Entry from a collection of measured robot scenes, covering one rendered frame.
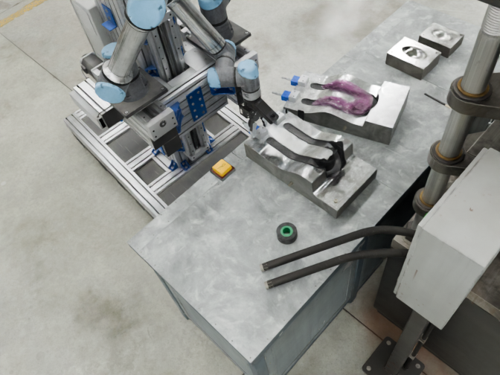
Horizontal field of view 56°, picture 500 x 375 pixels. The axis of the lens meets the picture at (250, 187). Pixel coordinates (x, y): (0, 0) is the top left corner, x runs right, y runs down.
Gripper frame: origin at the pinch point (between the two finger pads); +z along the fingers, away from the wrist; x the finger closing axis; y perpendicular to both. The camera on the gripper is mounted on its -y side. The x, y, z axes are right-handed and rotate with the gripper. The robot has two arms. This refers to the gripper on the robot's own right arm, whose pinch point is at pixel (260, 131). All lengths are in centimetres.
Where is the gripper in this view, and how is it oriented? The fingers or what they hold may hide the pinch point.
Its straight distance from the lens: 201.3
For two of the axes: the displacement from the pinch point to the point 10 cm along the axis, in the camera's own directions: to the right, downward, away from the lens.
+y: -7.1, -5.3, 4.6
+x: -6.9, 6.3, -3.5
